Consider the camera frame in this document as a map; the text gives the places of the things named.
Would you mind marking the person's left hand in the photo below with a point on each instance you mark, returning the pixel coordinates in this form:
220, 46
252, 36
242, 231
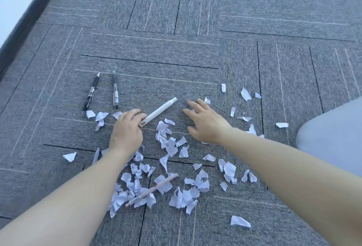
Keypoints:
127, 135

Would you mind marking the person's light grey trouser leg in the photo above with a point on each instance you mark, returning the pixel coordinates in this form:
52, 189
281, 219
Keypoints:
333, 138

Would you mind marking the thick white marker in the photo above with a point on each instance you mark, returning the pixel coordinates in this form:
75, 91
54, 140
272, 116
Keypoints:
161, 110

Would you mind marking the black baseboard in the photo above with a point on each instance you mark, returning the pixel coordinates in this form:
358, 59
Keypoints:
28, 21

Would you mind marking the slim white red print pen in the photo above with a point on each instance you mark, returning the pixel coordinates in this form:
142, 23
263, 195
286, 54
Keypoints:
152, 189

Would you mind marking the translucent grey pen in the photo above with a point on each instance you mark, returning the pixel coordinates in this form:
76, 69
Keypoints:
96, 156

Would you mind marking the person's right forearm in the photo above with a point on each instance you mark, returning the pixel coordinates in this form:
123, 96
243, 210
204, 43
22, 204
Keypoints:
288, 180

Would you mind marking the clear barrel grey grip pen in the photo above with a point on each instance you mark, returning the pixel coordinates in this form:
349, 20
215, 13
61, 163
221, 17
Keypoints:
115, 90

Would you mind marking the white paper scraps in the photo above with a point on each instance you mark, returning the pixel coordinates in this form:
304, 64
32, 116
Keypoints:
181, 197

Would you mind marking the black grip pen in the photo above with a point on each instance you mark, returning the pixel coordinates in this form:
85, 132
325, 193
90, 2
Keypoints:
91, 93

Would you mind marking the person's left forearm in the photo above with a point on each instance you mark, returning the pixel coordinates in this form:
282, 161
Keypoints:
70, 203

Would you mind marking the person's right hand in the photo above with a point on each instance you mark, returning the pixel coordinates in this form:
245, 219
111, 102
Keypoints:
209, 124

